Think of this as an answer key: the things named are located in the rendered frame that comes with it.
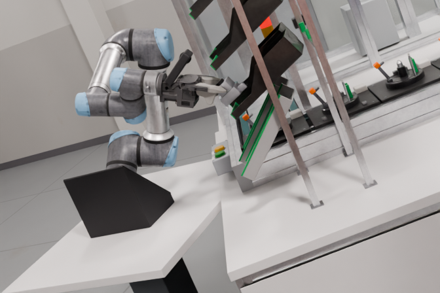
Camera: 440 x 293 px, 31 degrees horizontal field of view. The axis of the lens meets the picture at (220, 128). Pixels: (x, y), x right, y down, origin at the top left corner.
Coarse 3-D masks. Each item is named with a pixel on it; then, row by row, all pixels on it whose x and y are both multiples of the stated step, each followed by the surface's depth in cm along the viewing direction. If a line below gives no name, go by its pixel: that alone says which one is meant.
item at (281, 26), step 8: (280, 24) 249; (272, 32) 254; (280, 32) 241; (264, 40) 255; (272, 40) 242; (264, 48) 243; (248, 80) 247; (248, 88) 248; (240, 96) 249; (232, 104) 250
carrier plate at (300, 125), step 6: (294, 120) 292; (300, 120) 289; (294, 126) 285; (300, 126) 282; (306, 126) 279; (294, 132) 278; (300, 132) 275; (306, 132) 275; (246, 138) 294; (276, 138) 280; (282, 138) 277; (276, 144) 276
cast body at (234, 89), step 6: (222, 78) 236; (228, 78) 237; (216, 84) 236; (222, 84) 235; (228, 84) 234; (234, 84) 236; (240, 84) 235; (228, 90) 235; (234, 90) 235; (240, 90) 236; (222, 96) 236; (228, 96) 236; (234, 96) 235; (222, 102) 237; (228, 102) 237
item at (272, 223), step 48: (432, 48) 353; (384, 144) 265; (432, 144) 248; (240, 192) 276; (288, 192) 258; (336, 192) 242; (384, 192) 228; (432, 192) 216; (240, 240) 237; (288, 240) 223; (336, 240) 218
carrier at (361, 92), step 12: (348, 84) 282; (360, 84) 294; (348, 96) 279; (360, 96) 287; (372, 96) 282; (312, 108) 297; (324, 108) 284; (336, 108) 279; (348, 108) 279; (360, 108) 274; (312, 120) 283; (324, 120) 277
